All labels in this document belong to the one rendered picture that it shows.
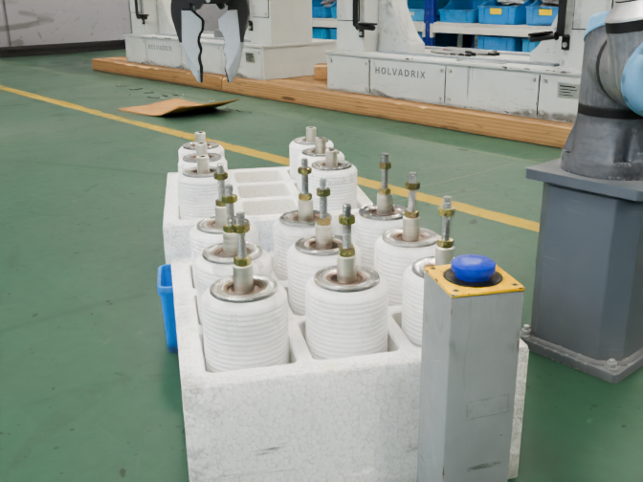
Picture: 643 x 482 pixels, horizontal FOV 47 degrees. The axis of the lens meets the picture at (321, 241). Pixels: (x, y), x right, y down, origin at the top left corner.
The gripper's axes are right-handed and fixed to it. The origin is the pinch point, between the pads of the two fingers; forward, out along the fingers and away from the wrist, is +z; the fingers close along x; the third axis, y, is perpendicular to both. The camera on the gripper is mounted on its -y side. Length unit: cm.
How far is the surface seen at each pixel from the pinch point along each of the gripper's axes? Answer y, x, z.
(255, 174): 62, 5, 29
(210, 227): -0.7, 1.7, 21.0
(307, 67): 331, 15, 34
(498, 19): 522, -123, 17
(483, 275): -35.0, -30.6, 14.0
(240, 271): -23.1, -6.5, 18.6
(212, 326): -25.7, -3.7, 24.0
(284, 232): 0.0, -8.7, 22.0
